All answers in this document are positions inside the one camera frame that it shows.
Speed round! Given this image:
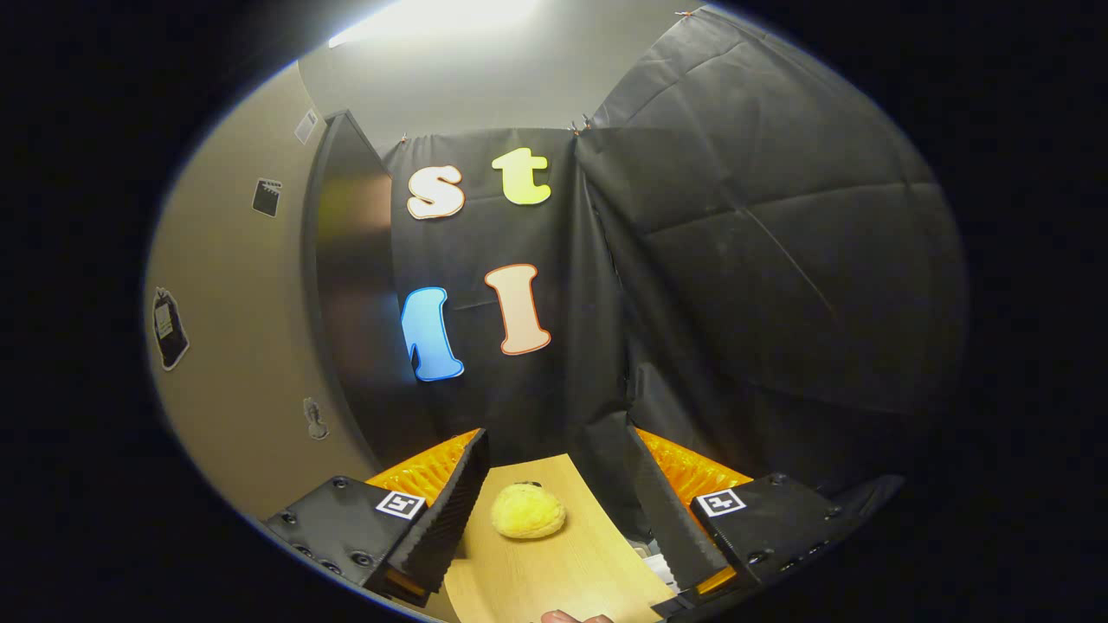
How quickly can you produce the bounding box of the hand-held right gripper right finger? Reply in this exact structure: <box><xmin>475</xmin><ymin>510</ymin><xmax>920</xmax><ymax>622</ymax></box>
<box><xmin>625</xmin><ymin>424</ymin><xmax>855</xmax><ymax>607</ymax></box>

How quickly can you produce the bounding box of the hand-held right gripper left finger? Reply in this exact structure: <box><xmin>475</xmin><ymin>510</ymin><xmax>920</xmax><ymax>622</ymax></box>
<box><xmin>264</xmin><ymin>427</ymin><xmax>492</xmax><ymax>607</ymax></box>

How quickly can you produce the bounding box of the yellow plush toy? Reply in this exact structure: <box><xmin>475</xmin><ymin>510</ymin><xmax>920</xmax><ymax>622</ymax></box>
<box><xmin>491</xmin><ymin>482</ymin><xmax>569</xmax><ymax>541</ymax></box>

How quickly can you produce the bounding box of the black backdrop cloth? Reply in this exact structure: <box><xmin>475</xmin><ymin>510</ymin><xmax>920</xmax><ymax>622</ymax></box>
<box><xmin>381</xmin><ymin>7</ymin><xmax>967</xmax><ymax>555</ymax></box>

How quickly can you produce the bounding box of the grey cabinet door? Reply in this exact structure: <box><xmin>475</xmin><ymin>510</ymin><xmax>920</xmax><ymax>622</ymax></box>
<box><xmin>145</xmin><ymin>61</ymin><xmax>382</xmax><ymax>522</ymax></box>

